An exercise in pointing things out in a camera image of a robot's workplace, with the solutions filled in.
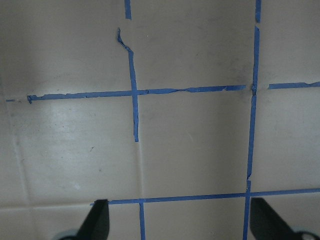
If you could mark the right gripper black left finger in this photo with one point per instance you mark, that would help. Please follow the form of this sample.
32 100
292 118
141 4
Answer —
96 225

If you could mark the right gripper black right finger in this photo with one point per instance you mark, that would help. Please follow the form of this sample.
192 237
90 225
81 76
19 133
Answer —
266 224

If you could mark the blue tape grid lines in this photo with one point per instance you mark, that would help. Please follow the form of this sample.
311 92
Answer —
179 112

